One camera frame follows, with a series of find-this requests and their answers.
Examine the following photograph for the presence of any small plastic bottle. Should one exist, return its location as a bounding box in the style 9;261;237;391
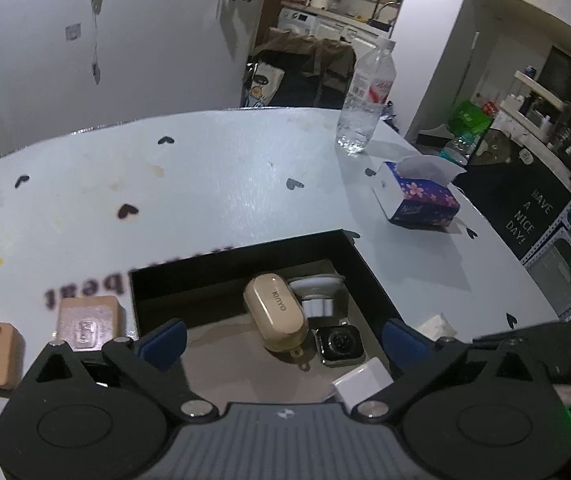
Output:
440;132;477;167

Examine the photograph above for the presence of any hanging cord ornament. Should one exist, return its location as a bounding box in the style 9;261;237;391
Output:
90;0;110;86

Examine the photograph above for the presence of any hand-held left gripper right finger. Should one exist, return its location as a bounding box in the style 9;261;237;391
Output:
349;317;553;422

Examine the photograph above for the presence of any white wall shelf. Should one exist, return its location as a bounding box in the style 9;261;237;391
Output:
495;70;571;142

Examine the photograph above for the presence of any green packet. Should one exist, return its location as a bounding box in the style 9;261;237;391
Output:
448;100;494;134

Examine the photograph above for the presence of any chair with brown jacket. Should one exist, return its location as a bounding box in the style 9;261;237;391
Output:
250;30;357;111

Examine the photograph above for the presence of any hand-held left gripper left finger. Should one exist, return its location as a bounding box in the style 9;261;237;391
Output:
18;317;222;422

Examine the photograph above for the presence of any clear plastic water bottle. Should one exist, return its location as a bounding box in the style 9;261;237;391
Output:
335;37;397;157

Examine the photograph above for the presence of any black smartwatch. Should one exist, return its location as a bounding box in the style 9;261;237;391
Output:
312;324;367;367

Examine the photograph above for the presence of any kitchen counter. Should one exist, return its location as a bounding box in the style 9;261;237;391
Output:
280;0;402;43

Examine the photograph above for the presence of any white crumpled paper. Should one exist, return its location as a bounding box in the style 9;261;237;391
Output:
415;312;461;344

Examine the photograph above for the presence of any beige earbud case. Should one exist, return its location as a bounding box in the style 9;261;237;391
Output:
244;272;312;361

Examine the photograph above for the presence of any purple flowered tissue box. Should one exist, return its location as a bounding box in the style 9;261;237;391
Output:
370;155;467;229

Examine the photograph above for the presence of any white cartoon shopping bag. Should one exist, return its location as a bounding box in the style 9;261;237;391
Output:
243;60;286;109

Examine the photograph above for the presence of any black lettered sign board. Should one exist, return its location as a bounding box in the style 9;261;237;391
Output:
465;130;571;262

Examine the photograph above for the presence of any white cube charger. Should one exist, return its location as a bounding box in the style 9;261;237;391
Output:
330;356;395;411

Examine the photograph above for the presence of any white washing machine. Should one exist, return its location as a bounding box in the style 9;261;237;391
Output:
278;5;317;37

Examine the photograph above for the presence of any black box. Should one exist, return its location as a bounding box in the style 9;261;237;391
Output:
130;229;406;403

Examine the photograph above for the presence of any wooden block with clear insert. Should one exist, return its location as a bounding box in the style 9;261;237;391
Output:
56;295;127;361

